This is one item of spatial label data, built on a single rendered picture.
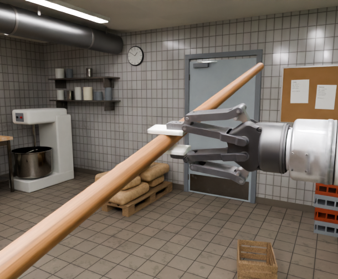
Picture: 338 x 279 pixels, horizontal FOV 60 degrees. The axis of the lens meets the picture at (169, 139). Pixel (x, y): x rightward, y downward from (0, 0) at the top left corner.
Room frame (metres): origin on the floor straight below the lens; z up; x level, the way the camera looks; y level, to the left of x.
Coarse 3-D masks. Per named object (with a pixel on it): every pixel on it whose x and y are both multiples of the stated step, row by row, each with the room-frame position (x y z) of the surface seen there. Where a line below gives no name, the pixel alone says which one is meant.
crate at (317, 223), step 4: (316, 220) 3.12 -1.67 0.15; (316, 224) 3.11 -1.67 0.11; (320, 224) 3.10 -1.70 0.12; (324, 224) 3.08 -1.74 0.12; (328, 224) 3.06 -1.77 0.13; (332, 224) 3.04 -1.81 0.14; (336, 224) 3.03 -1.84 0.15; (316, 228) 3.11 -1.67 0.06; (320, 228) 3.21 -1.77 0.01; (324, 228) 3.21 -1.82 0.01; (328, 228) 3.21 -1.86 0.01; (332, 228) 3.21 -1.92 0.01; (336, 228) 3.02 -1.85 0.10; (316, 232) 3.11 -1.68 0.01; (320, 232) 3.09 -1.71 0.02; (324, 232) 3.07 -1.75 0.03; (328, 232) 3.06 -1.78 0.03; (332, 232) 3.04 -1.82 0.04; (336, 232) 3.10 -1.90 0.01; (336, 236) 3.02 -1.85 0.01
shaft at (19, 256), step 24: (216, 96) 0.73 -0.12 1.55; (168, 144) 0.49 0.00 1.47; (120, 168) 0.39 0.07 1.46; (144, 168) 0.43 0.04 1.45; (96, 192) 0.34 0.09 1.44; (48, 216) 0.30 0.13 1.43; (72, 216) 0.30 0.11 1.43; (24, 240) 0.26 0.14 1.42; (48, 240) 0.27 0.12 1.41; (0, 264) 0.24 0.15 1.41; (24, 264) 0.25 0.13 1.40
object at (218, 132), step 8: (184, 128) 0.48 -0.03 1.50; (192, 128) 0.48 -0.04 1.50; (200, 128) 0.47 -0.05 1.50; (208, 128) 0.47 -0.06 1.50; (216, 128) 0.47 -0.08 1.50; (224, 128) 0.47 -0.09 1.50; (232, 128) 0.47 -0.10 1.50; (208, 136) 0.47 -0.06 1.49; (216, 136) 0.46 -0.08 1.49; (224, 136) 0.45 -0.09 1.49; (232, 136) 0.44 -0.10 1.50; (240, 144) 0.44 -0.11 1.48
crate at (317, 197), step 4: (316, 196) 3.14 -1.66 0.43; (320, 196) 3.12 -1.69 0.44; (324, 196) 3.10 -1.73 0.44; (328, 196) 3.08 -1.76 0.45; (316, 200) 3.14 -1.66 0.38; (320, 200) 3.31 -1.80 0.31; (324, 200) 3.31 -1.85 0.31; (328, 200) 3.31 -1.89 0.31; (332, 200) 3.06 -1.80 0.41; (336, 200) 3.04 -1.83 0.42; (316, 204) 3.14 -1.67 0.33; (320, 204) 3.12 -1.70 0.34; (324, 204) 3.19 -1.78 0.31; (328, 204) 3.19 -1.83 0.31; (332, 204) 3.19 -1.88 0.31; (336, 204) 3.19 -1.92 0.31; (324, 208) 3.10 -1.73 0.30; (328, 208) 3.08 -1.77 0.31; (332, 208) 3.06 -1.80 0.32; (336, 208) 3.04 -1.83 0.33
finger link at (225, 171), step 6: (204, 162) 0.51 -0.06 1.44; (210, 162) 0.50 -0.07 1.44; (192, 168) 0.50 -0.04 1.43; (198, 168) 0.49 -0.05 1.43; (204, 168) 0.49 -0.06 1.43; (210, 168) 0.48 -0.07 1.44; (216, 168) 0.48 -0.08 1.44; (222, 168) 0.48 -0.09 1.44; (228, 168) 0.48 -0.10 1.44; (234, 168) 0.48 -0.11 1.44; (210, 174) 0.48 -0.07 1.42; (216, 174) 0.48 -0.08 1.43; (222, 174) 0.47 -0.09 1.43; (228, 174) 0.47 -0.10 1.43; (234, 174) 0.46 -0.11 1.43; (234, 180) 0.46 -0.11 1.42; (240, 180) 0.46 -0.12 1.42
